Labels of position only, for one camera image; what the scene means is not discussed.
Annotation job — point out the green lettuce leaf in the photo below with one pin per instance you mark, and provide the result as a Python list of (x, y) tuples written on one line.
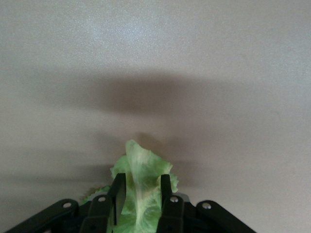
[(141, 170)]

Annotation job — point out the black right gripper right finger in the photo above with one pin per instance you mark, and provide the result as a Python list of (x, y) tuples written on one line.
[(175, 218)]

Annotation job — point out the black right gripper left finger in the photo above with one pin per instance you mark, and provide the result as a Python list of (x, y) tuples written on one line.
[(92, 216)]

